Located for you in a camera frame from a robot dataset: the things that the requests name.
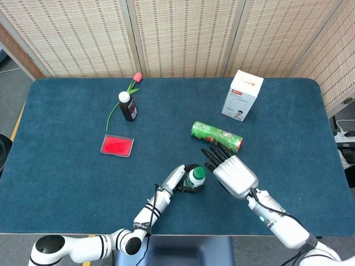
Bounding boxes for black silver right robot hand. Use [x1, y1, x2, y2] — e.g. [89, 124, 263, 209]
[200, 142, 260, 200]

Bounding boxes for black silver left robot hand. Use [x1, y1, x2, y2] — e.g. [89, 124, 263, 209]
[160, 163, 206, 195]

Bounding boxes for white green-labelled plastic bottle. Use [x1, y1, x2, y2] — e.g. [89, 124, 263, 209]
[184, 169, 206, 193]

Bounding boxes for green bottle cap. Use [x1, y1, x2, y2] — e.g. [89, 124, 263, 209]
[192, 166, 207, 180]

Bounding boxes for dark brown bottle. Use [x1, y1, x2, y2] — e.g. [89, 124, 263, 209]
[118, 91, 139, 122]

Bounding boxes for green chips can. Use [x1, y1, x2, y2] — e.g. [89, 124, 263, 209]
[190, 120, 244, 154]

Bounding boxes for red pad in clear case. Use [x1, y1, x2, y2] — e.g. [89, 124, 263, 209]
[100, 134, 135, 158]

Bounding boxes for blue-grey robot torso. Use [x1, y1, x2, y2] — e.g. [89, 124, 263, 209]
[114, 236, 235, 266]

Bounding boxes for white desk lamp box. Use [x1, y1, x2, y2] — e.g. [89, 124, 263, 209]
[221, 69, 265, 122]

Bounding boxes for blue table cloth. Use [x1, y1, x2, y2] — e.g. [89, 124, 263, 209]
[0, 77, 355, 237]

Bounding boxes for red artificial tulip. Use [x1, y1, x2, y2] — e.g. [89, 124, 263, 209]
[105, 71, 144, 132]

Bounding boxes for white power strip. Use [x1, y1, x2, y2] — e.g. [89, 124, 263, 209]
[333, 119, 355, 144]

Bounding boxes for bamboo folding screen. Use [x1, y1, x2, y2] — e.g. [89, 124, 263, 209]
[0, 0, 355, 112]

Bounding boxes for black round object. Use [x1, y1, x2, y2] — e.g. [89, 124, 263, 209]
[0, 133, 13, 173]

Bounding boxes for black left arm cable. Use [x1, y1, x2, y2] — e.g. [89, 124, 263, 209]
[132, 183, 160, 266]

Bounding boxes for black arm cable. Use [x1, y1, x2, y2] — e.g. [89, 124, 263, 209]
[246, 188, 306, 266]
[132, 183, 160, 266]

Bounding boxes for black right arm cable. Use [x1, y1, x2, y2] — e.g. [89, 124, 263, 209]
[246, 188, 306, 266]

